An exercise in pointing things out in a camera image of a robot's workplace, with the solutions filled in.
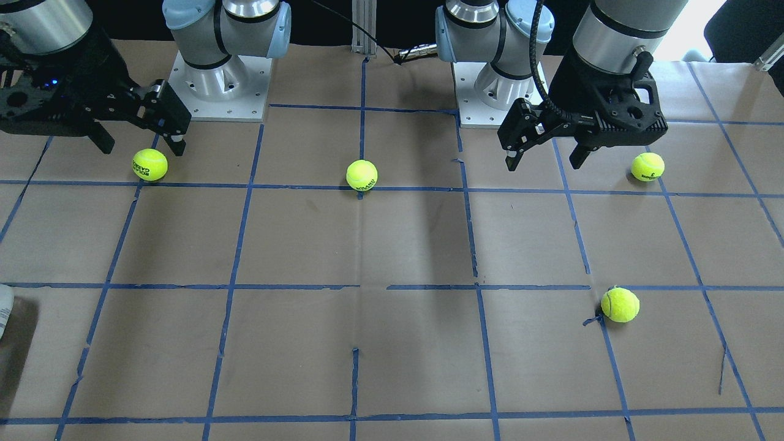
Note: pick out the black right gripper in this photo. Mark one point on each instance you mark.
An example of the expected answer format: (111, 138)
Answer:
(92, 70)

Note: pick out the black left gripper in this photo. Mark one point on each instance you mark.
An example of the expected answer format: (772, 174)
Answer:
(568, 86)

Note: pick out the white blue tennis ball can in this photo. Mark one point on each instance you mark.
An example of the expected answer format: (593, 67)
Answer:
(7, 300)

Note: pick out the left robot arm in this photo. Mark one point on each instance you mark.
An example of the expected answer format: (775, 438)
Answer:
(513, 37)

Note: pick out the tennis ball near base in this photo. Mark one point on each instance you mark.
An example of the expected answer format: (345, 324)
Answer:
(361, 175)
(149, 164)

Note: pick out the tennis ball front centre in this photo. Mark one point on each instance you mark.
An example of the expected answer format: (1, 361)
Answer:
(620, 305)

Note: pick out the brown paper table mat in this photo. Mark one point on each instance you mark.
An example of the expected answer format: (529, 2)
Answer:
(252, 294)

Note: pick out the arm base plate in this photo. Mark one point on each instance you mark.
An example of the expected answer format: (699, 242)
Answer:
(234, 92)
(484, 96)

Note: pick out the aluminium frame post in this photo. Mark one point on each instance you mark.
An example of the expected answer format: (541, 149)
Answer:
(363, 18)

